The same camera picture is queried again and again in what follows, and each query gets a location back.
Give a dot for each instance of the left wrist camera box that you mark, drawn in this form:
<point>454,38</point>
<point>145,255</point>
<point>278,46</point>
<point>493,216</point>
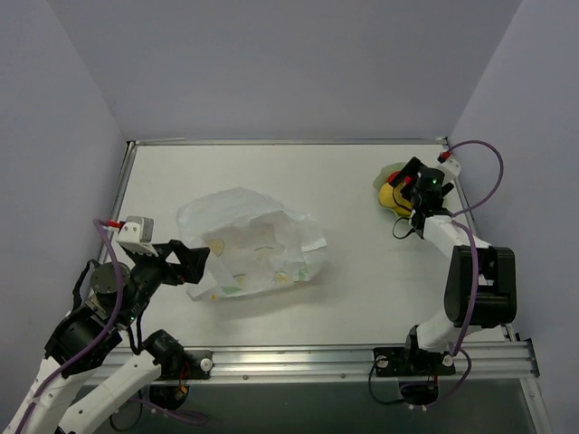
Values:
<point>135,235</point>

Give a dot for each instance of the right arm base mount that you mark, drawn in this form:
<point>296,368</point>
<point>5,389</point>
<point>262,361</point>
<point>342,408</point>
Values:
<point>417,372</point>

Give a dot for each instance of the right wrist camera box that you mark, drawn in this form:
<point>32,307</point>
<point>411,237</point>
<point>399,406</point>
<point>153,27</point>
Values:
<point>449,165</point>

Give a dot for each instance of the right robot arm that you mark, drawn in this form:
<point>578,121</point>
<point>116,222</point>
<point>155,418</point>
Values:
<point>481,285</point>

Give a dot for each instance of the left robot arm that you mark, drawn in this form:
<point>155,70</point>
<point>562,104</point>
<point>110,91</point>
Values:
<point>82,341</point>

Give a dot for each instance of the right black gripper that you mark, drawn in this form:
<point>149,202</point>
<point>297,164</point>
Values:
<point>412,176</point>

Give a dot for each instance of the aluminium front rail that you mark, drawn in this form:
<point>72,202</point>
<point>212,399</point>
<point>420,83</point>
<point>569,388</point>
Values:
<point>352,363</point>

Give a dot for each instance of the pale yellow fake pear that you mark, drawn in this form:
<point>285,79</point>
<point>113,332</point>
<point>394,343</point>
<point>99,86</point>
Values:
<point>390,197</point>

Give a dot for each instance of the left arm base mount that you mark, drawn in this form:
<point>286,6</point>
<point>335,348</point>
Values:
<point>177,365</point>

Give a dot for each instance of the red fake apple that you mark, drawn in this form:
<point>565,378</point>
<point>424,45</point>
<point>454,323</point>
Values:
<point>392,176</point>

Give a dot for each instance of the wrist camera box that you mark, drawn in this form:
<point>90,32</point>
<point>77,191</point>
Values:
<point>449,165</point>
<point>135,235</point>

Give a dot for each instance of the white plastic bag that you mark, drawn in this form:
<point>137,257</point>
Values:
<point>257,244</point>

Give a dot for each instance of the green wavy glass bowl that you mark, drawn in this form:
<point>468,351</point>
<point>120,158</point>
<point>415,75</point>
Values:
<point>387,170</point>

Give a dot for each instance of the yellow fake mango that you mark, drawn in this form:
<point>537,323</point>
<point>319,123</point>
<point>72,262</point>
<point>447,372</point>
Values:
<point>402,211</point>

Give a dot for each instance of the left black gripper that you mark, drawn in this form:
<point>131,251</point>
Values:
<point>167,262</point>

